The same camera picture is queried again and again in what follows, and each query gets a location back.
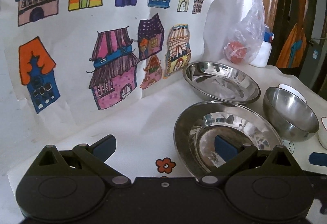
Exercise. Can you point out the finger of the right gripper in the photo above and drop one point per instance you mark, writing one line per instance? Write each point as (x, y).
(318, 158)

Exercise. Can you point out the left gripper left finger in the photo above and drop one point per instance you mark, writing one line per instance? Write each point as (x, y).
(65, 185)

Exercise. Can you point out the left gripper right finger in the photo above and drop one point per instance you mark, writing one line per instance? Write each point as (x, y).
(260, 186)

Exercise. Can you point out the floral ceramic bowl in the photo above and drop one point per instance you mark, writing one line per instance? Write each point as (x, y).
(322, 132)

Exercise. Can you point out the deep steel bowl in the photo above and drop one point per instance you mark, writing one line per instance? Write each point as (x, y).
(290, 116)

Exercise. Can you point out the steel plate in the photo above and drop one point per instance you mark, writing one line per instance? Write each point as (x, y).
(209, 134)
(216, 81)

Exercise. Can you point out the red-rimmed ceramic bowl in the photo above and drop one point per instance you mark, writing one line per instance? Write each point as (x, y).
(293, 91)

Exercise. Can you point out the white printed table mat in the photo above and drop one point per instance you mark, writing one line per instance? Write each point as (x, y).
(144, 131)

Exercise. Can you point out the grey appliance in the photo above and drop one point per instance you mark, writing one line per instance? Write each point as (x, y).
(313, 73)

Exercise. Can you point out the white blue water bottle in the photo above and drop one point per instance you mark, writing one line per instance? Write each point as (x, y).
(261, 60)

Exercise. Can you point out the red fruit in bag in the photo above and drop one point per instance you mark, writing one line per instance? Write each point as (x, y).
(235, 52)

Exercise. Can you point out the clear plastic bag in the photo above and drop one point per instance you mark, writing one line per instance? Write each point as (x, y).
(249, 31)

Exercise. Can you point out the woman orange dress painting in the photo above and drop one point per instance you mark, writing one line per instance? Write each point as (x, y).
(294, 33)

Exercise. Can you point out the houses drawing paper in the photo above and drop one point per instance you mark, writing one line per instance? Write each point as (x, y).
(88, 57)

